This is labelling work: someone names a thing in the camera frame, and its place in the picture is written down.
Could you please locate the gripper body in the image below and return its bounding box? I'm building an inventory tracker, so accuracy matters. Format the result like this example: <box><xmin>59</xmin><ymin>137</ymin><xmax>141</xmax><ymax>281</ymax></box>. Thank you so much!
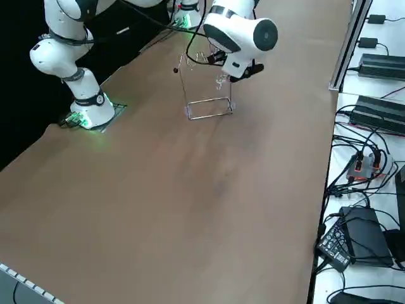
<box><xmin>228</xmin><ymin>61</ymin><xmax>265</xmax><ymax>84</ymax></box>

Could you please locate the clear glass goblet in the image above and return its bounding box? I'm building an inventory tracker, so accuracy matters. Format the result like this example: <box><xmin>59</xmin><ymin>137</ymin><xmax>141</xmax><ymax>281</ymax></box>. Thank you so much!
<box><xmin>214</xmin><ymin>73</ymin><xmax>231</xmax><ymax>92</ymax></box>

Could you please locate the ribbed black power brick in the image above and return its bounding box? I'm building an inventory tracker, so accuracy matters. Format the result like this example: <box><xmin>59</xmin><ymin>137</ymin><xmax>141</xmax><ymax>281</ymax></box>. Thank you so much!
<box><xmin>358</xmin><ymin>53</ymin><xmax>405</xmax><ymax>82</ymax></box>
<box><xmin>349</xmin><ymin>94</ymin><xmax>405</xmax><ymax>137</ymax></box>

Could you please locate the grey orange usb hub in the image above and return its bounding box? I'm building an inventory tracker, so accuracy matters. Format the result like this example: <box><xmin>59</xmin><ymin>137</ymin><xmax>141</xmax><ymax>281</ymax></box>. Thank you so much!
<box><xmin>346</xmin><ymin>154</ymin><xmax>394</xmax><ymax>182</ymax></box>

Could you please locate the black box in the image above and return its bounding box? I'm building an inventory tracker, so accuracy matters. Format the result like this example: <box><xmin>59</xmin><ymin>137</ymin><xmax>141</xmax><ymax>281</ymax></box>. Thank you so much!
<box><xmin>394</xmin><ymin>164</ymin><xmax>405</xmax><ymax>231</ymax></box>

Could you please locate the labelled black power adapter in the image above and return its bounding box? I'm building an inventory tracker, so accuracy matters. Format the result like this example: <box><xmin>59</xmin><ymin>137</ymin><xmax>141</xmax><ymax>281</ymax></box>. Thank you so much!
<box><xmin>315</xmin><ymin>221</ymin><xmax>352</xmax><ymax>272</ymax></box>

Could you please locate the large black power adapter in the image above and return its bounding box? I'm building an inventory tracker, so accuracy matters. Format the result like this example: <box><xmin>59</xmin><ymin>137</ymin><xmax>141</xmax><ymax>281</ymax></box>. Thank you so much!
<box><xmin>339</xmin><ymin>206</ymin><xmax>395</xmax><ymax>267</ymax></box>

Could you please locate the wire goblet holder rack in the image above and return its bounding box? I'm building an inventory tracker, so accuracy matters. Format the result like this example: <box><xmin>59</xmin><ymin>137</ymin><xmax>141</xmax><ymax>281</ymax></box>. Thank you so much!
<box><xmin>172</xmin><ymin>50</ymin><xmax>237</xmax><ymax>122</ymax></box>

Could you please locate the aluminium post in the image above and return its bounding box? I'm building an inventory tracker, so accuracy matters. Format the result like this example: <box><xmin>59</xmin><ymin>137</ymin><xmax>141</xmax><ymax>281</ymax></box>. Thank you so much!
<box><xmin>328</xmin><ymin>0</ymin><xmax>371</xmax><ymax>92</ymax></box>

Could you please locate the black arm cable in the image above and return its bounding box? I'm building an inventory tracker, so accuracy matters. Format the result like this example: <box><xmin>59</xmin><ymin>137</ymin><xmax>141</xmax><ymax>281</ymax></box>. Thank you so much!
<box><xmin>120</xmin><ymin>0</ymin><xmax>228</xmax><ymax>67</ymax></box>

